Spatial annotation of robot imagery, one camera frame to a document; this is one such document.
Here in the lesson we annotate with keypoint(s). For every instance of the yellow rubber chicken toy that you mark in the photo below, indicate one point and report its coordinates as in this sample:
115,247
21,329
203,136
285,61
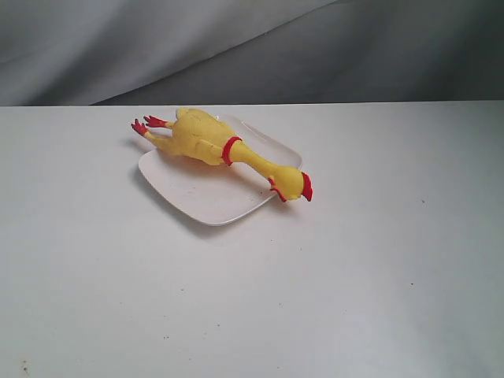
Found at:
199,135

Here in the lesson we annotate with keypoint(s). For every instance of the white square plate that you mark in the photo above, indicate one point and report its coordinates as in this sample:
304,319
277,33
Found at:
216,195

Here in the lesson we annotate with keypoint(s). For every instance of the grey backdrop cloth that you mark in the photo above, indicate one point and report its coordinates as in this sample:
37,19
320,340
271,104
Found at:
118,53

